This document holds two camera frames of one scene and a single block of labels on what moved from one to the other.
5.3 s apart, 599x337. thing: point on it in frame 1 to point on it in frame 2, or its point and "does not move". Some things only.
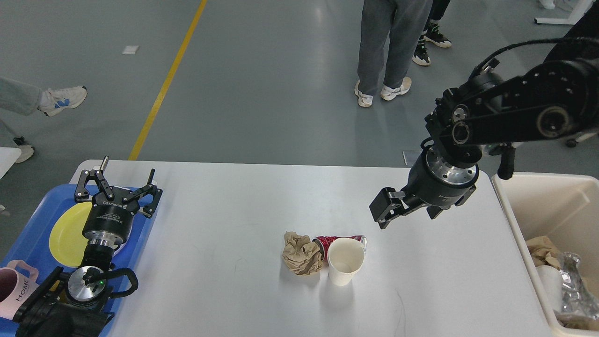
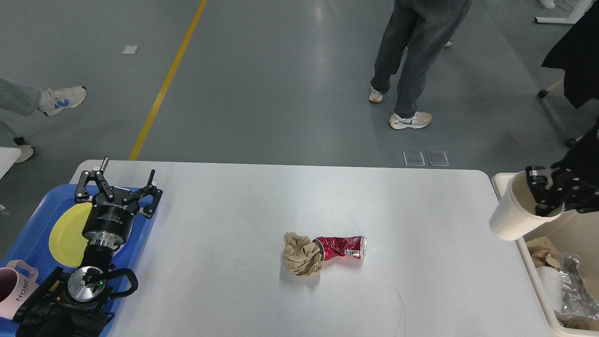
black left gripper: [108, 219] does not move
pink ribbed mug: [15, 287] does not move
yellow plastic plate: [67, 241] does not move
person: [411, 18] to [422, 27]
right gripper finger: [387, 204] to [550, 201]
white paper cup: [552, 278] does not move
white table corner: [8, 156] does not move
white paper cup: [345, 256] to [514, 215]
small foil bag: [576, 296] does not move
